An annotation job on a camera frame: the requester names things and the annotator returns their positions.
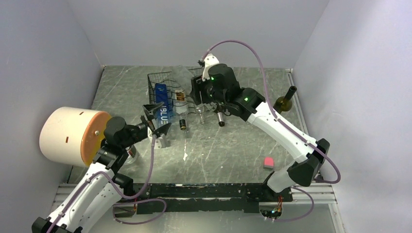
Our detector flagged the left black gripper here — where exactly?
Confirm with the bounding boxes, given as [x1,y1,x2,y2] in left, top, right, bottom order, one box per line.
[120,102,172,149]

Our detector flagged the tall blue square bottle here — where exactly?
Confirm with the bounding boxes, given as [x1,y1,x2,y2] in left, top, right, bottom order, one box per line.
[154,83,176,127]

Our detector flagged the clear bottle black cap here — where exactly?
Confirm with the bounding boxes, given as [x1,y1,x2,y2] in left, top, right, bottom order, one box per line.
[173,89,189,131]

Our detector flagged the clear slim bottle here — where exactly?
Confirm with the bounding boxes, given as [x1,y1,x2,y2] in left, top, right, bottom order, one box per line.
[171,66,194,92]
[195,104,206,125]

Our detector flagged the round clear bottle white cap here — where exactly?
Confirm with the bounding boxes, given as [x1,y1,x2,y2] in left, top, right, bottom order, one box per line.
[124,145,139,165]

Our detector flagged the green wine bottle black neck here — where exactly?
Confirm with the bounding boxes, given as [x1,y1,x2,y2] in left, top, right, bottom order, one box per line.
[273,85,297,114]

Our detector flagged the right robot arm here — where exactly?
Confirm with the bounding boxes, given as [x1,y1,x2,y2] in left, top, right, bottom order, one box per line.
[189,64,330,201]

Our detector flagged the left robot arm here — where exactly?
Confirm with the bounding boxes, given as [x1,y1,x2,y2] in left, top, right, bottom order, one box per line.
[32,103,170,233]

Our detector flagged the white orange cylinder drum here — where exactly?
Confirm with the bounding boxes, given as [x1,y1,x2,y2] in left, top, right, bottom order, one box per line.
[39,107,112,167]

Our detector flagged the small pink block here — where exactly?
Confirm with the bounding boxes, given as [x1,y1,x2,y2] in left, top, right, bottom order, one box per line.
[263,157,275,169]

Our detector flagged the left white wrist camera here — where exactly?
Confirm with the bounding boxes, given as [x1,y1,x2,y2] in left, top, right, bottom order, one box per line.
[154,133,170,150]

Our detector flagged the black wire wine rack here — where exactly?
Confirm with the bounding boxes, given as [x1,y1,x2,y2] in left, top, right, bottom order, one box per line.
[147,67,203,114]

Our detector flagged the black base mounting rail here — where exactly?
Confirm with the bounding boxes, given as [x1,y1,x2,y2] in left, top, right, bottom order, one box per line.
[112,174,292,217]

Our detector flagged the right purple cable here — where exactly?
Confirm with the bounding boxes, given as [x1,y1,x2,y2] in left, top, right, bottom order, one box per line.
[199,40,342,222]

